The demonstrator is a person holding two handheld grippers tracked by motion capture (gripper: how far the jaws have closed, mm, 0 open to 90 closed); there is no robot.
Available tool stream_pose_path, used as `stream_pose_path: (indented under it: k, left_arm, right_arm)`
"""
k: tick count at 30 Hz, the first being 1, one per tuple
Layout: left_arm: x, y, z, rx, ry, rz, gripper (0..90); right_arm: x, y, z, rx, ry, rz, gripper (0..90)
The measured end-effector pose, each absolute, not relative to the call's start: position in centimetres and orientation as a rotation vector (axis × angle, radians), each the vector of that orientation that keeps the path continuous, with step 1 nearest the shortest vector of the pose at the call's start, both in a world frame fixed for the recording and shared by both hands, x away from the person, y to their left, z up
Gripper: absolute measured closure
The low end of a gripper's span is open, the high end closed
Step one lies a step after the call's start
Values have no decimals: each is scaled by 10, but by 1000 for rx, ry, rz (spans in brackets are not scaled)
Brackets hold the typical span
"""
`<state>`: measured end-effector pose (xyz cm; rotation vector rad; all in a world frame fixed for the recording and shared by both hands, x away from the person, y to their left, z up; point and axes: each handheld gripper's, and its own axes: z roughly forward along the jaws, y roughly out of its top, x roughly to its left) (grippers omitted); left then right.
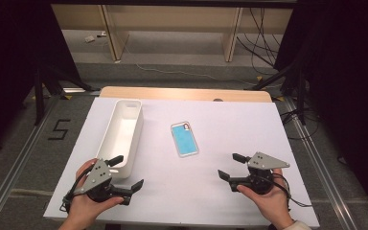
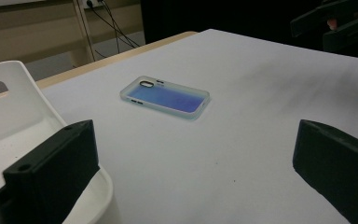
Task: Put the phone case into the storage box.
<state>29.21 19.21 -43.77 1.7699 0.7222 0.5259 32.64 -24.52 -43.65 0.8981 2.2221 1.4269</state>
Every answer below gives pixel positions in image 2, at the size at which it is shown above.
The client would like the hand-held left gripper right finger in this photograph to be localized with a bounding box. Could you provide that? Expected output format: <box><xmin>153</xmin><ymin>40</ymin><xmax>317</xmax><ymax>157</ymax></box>
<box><xmin>293</xmin><ymin>119</ymin><xmax>358</xmax><ymax>224</ymax></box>

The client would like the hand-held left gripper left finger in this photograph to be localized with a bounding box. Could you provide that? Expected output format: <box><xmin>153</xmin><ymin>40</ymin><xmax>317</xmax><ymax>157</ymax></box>
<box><xmin>0</xmin><ymin>119</ymin><xmax>101</xmax><ymax>224</ymax></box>

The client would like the white plastic bin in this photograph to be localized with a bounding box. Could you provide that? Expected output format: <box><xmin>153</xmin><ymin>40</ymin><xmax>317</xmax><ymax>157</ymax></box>
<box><xmin>0</xmin><ymin>60</ymin><xmax>115</xmax><ymax>224</ymax></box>

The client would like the translucent blue phone case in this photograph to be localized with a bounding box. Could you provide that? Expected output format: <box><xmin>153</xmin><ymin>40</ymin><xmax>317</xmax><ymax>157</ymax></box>
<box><xmin>119</xmin><ymin>75</ymin><xmax>212</xmax><ymax>120</ymax></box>

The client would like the white table sheet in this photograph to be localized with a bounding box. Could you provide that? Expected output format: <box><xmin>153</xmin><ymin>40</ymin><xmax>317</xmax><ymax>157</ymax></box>
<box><xmin>40</xmin><ymin>28</ymin><xmax>358</xmax><ymax>224</ymax></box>

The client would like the white power strip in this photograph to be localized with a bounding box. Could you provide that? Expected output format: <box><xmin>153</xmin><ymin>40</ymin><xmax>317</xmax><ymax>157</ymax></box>
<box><xmin>82</xmin><ymin>0</ymin><xmax>105</xmax><ymax>8</ymax></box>

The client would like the wooden furniture frame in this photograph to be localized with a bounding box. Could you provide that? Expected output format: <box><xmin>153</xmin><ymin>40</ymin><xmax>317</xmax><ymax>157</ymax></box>
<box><xmin>0</xmin><ymin>0</ymin><xmax>144</xmax><ymax>68</ymax></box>

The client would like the black cable bundle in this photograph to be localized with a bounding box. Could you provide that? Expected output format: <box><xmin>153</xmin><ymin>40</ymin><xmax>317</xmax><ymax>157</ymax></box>
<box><xmin>87</xmin><ymin>0</ymin><xmax>142</xmax><ymax>60</ymax></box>

